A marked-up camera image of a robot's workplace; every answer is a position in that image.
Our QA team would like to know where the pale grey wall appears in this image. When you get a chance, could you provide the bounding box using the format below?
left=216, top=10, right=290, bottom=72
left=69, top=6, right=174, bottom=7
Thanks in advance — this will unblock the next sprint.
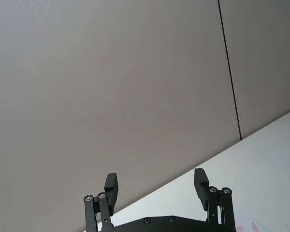
left=0, top=0, right=290, bottom=232

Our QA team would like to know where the clear plastic sheet red print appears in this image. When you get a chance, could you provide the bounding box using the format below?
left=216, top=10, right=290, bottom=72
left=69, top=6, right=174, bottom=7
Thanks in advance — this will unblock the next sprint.
left=234, top=220, right=266, bottom=232

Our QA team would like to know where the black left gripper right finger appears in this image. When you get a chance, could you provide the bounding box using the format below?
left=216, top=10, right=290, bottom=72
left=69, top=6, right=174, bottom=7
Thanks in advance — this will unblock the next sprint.
left=193, top=168, right=235, bottom=228

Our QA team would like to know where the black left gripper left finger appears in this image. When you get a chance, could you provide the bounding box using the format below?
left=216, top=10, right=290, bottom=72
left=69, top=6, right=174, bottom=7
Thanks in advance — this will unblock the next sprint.
left=83, top=173, right=120, bottom=232

